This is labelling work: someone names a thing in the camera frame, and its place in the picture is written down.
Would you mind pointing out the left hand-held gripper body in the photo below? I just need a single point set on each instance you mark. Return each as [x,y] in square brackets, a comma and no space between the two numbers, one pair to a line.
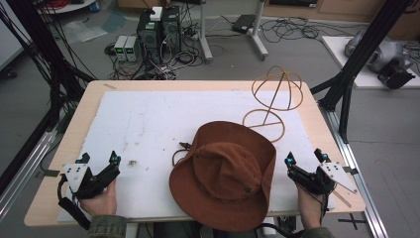
[81,178]

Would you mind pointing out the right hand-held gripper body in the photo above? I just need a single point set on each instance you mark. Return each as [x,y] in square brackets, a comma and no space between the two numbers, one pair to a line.
[317,181]

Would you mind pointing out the brown felt hat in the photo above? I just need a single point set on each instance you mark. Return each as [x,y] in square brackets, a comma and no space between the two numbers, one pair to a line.
[228,175]

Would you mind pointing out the person's right hand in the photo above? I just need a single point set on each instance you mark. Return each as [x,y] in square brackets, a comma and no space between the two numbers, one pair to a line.
[310,208]

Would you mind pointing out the person's left hand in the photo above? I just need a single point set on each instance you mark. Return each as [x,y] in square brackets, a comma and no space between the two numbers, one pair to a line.
[100,203]

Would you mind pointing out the thin wooden stick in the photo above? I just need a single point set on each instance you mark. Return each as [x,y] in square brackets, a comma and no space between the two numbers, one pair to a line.
[341,199]

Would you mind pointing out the white foam mat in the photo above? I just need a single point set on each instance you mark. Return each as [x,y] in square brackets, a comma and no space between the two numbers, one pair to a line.
[152,119]

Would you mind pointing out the strip of beige tape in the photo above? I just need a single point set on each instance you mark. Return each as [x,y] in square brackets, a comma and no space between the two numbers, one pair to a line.
[109,86]

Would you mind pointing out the person's legs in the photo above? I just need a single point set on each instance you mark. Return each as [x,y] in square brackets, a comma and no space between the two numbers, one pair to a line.
[175,231]

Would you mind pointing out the white platform board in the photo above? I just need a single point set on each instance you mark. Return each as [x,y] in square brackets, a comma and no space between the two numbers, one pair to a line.
[343,59]

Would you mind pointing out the black device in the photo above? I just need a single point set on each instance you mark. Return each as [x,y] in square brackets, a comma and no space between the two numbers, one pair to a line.
[394,76]

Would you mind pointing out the grey power supply unit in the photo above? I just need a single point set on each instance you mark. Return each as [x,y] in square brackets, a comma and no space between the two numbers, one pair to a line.
[120,48]
[131,49]

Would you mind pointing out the grey rounded machine shell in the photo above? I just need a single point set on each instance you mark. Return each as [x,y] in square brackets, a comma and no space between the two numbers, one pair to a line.
[386,53]

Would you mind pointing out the clear plastic sheet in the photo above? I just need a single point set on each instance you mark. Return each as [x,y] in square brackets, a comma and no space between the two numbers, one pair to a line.
[84,31]

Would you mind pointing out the black computer tower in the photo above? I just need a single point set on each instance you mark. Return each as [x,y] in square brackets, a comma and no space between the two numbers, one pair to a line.
[171,28]
[149,36]

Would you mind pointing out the grey metal stand leg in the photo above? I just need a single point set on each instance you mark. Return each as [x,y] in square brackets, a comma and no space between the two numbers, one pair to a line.
[204,36]
[259,36]

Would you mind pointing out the black flat box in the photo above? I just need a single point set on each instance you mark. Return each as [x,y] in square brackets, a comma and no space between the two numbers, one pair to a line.
[243,23]

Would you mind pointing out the white box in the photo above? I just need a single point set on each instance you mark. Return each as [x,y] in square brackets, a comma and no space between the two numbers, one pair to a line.
[156,13]

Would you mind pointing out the round white table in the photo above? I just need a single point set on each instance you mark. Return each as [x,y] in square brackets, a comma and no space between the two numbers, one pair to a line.
[69,6]

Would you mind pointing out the aluminium rail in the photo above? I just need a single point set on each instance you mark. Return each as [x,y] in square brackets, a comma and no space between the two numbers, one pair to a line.
[29,162]
[353,165]

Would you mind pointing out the black metal frame post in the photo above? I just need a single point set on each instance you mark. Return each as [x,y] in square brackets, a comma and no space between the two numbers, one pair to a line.
[36,43]
[363,49]

